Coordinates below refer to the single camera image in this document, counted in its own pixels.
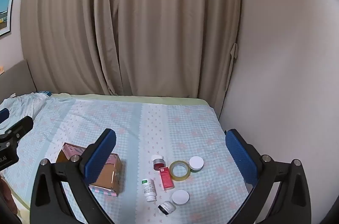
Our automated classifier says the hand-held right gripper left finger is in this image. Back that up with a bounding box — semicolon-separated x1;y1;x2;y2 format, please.
30;128;117;224

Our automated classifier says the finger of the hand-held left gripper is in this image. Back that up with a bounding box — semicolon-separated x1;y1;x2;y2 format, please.
5;116;34;140
0;108;10;124

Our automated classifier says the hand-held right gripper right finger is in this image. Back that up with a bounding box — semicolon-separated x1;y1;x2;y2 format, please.
225;129;311;224

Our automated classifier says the cardboard box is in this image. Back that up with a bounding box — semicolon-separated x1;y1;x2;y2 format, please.
56;142;123;197

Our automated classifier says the green jar with white lid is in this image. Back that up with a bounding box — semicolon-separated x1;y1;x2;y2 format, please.
189;156;205;173

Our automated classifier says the white pill bottle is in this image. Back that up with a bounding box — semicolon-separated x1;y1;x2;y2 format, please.
142;178;157;203

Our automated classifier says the red jar with silver lid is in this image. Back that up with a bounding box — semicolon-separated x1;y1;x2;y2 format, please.
151;154;166;171

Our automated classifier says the small red carton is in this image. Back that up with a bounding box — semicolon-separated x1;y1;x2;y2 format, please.
159;167;175;190

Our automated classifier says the yellow tape roll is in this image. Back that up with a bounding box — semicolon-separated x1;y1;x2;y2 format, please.
169;160;191;182

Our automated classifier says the person's left forearm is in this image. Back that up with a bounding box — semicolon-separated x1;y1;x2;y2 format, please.
0;177;13;214

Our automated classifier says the white crumpled duvet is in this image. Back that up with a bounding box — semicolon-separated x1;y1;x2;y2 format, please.
0;93;50;132

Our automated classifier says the grey bed headboard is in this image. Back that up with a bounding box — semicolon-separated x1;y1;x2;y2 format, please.
0;59;37;103

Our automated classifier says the blue checked bed sheet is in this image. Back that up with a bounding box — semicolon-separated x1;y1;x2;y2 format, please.
0;93;255;224

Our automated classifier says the pale green mattress cover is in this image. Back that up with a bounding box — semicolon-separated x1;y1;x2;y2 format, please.
13;93;211;224

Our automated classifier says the small black jar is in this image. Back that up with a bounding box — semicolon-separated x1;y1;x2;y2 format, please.
158;201;176;216

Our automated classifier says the framed wall picture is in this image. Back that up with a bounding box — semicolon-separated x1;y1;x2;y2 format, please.
0;0;15;36

